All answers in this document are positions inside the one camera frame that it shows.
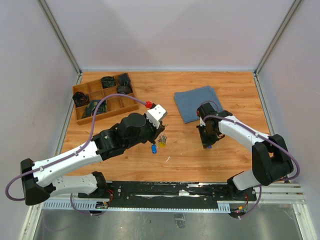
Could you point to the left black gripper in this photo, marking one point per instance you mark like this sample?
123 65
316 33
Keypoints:
156 132

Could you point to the key with dark blue tag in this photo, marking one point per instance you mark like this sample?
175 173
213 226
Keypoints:
154 149

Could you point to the rolled brown-black tie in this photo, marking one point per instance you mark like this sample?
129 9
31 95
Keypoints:
125 90

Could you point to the rolled tie with red pattern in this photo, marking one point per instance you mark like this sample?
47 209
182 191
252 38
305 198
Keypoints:
80 99

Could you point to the blue green patterned tie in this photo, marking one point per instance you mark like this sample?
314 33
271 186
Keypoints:
91 107

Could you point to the rolled dark tie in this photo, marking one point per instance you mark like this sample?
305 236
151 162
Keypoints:
108 82

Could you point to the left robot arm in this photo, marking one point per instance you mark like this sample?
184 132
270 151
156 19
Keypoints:
48 178

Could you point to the rolled black tie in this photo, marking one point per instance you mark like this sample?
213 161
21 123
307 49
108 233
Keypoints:
124 80

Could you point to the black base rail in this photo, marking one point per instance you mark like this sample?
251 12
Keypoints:
169 195

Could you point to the folded blue towel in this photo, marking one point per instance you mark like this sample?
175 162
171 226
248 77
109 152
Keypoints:
188 102

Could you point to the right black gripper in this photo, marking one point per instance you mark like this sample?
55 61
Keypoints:
205 141

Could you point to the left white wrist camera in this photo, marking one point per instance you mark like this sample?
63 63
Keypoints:
156 115

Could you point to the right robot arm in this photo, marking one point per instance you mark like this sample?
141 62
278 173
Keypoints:
270 158

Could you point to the large keyring with tagged keys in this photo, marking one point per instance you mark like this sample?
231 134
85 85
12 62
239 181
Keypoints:
162 138

